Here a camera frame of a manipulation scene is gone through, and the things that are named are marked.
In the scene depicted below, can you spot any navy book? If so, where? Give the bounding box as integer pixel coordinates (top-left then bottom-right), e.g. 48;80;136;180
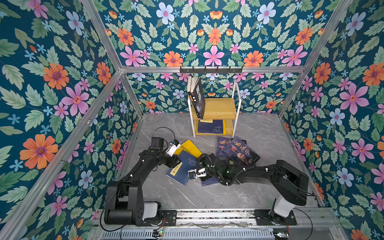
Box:
167;151;197;186
197;120;225;135
202;177;219;187

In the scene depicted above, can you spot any navy book front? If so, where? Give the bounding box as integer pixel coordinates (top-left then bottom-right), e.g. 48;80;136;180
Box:
197;120;225;135

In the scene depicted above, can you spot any black wolf cover book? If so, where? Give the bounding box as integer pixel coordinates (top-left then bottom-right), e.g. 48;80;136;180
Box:
192;78;206;119

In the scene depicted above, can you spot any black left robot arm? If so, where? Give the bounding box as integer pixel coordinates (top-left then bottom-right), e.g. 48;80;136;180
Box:
102;137;181;227

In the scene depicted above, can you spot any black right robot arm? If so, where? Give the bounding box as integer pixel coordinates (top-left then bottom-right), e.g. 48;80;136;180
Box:
188;154;311;220

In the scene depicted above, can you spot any yellow cartoon book on table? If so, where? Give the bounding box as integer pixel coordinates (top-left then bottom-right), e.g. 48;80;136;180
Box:
174;140;202;158

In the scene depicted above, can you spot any purple book underneath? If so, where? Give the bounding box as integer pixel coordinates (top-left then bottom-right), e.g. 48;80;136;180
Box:
216;137;250;161

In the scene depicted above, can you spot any purple portrait book top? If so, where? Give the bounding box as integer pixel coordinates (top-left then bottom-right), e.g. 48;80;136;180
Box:
222;137;261;168

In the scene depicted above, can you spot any yellow book on shelf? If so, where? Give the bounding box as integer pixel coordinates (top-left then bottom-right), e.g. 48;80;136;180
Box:
194;120;233;136

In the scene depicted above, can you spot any black book standing on shelf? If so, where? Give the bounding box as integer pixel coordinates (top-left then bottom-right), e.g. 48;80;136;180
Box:
187;76;199;117

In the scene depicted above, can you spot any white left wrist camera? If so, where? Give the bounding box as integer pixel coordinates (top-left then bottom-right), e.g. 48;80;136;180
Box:
166;140;181;157

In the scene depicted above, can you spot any wooden white frame shelf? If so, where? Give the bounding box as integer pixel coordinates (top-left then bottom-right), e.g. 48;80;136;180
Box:
188;81;242;138

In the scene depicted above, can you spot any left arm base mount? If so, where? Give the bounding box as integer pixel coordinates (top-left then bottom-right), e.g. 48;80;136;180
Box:
137;210;178;227

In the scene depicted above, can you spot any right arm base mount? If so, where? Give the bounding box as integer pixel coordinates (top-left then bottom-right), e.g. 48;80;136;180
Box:
254;209;298;226

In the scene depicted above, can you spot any black wall hook rail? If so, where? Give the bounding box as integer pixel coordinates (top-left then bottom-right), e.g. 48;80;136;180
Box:
179;66;243;75

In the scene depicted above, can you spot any aluminium front rail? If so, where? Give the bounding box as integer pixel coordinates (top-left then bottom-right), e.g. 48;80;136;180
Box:
92;208;343;229

